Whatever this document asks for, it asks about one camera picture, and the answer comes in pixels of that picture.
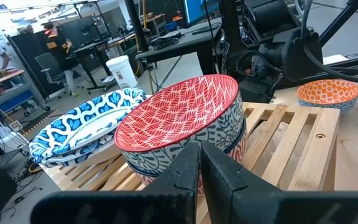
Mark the wooden slatted shelf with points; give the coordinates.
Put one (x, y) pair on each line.
(291, 140)

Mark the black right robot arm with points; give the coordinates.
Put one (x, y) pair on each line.
(291, 53)

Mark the grey swivel chair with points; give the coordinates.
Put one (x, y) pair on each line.
(47, 67)

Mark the dark grey desk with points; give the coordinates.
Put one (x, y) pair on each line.
(185, 46)

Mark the wood top workbench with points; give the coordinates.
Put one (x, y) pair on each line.
(8, 79)

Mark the small red patterned bowl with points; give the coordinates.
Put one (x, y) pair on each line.
(179, 112)

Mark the black standing desk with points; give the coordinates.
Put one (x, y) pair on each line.
(89, 48)

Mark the large blue white patterned bowl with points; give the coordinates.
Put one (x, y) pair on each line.
(73, 158)
(82, 124)

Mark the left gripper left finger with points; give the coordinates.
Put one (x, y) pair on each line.
(120, 208)

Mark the black partition panel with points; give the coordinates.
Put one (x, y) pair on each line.
(26, 53)

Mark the black metal pole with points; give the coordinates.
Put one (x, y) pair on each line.
(137, 25)

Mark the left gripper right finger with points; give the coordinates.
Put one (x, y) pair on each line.
(259, 208)

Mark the small orange patterned bowl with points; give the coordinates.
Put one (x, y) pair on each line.
(328, 91)

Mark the white plastic bucket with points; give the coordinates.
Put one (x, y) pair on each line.
(121, 71)

